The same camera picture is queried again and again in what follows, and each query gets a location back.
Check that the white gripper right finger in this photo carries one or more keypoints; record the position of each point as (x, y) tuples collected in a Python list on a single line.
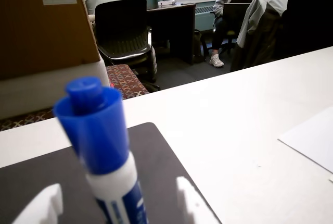
[(195, 200)]

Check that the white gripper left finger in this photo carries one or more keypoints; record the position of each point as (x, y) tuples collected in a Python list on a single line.
[(44, 203)]

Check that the flat white box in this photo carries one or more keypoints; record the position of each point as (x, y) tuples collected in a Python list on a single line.
[(166, 2)]

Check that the white foam block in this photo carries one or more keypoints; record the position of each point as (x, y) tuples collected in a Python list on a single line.
[(46, 88)]

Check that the wall radiator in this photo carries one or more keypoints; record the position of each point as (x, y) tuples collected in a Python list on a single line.
[(204, 17)]

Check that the black office chair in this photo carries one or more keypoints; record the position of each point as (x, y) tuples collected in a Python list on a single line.
[(122, 28)]

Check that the grey jacket on chair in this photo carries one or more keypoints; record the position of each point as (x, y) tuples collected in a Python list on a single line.
[(260, 26)]

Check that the dark wooden desk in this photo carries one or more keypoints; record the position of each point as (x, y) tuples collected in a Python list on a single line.
[(177, 28)]

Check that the dark grey laptop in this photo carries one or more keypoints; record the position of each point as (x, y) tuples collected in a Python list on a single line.
[(235, 15)]

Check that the brown cardboard box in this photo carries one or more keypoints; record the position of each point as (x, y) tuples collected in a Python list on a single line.
[(39, 34)]

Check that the plain white paper sheet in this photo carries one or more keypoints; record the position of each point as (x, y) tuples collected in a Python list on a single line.
[(312, 135)]

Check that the grey WOWROBO mat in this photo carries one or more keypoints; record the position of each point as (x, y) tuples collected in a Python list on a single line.
[(161, 172)]

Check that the dark backpack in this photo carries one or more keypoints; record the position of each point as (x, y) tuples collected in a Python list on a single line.
[(199, 47)]

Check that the blue Expo dry-erase marker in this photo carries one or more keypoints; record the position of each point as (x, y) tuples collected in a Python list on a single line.
[(104, 140)]

